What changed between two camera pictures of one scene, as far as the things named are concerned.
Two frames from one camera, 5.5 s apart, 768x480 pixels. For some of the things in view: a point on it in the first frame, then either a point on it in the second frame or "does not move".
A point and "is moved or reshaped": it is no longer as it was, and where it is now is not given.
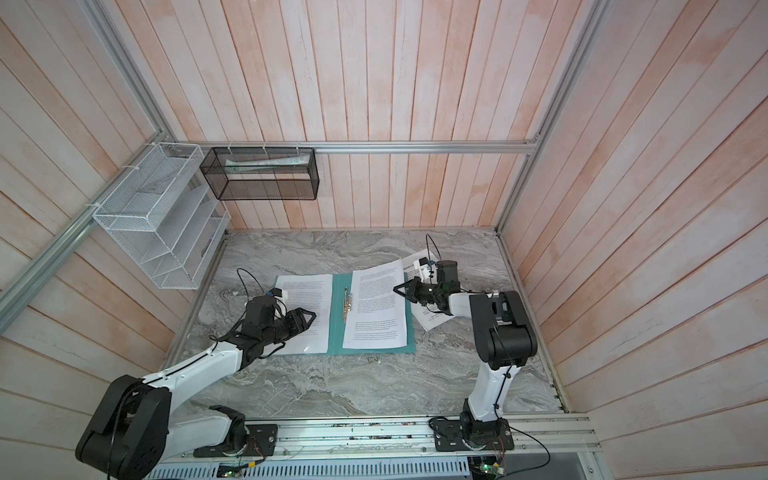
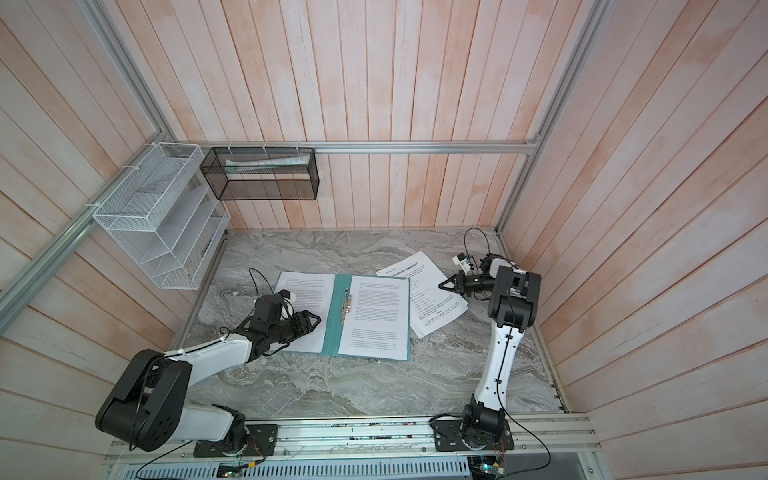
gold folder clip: (347, 304) does not move
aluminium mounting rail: (542, 439) does not move
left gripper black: (299, 323) does not move
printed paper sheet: (429, 319) is moved or reshaped
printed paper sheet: (311, 292) does not move
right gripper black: (413, 294) -> (458, 279)
